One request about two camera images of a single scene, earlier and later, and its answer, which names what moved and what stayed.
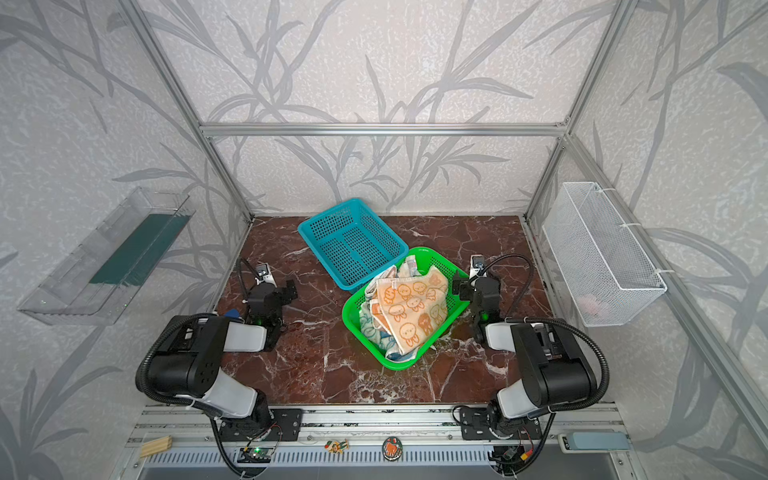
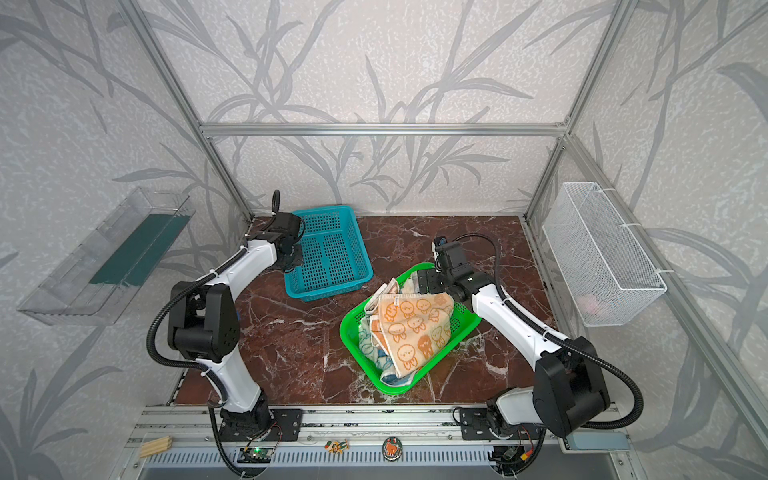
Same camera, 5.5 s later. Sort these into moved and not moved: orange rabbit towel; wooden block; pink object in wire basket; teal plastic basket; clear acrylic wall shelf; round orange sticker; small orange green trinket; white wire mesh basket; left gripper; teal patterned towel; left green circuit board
Moved: left gripper; teal plastic basket; teal patterned towel; orange rabbit towel
Not moved: wooden block; pink object in wire basket; small orange green trinket; round orange sticker; white wire mesh basket; left green circuit board; clear acrylic wall shelf
